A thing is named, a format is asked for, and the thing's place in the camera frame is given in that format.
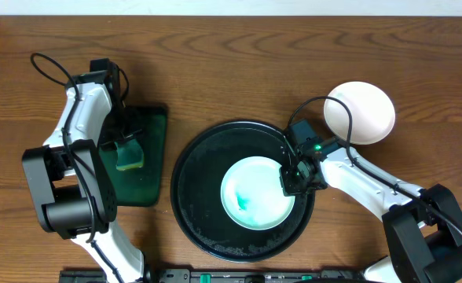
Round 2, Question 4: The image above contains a green scrubbing sponge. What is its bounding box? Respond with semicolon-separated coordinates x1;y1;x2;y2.
115;139;145;171

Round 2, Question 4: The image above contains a light green plate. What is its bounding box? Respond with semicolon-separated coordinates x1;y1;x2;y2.
220;156;295;230

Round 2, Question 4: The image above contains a white plate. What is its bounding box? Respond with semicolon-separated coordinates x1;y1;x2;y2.
324;81;395;145

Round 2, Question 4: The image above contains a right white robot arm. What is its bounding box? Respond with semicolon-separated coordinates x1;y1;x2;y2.
280;120;462;283

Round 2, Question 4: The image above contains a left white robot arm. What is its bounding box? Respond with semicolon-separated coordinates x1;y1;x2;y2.
22;58;152;282

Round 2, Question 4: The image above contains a rectangular dark green tray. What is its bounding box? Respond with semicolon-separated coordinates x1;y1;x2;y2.
98;106;167;207

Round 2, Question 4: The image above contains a round black tray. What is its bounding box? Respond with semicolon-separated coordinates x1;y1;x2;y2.
170;120;314;263

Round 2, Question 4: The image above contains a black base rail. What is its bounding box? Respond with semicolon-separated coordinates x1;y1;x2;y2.
57;267;368;283

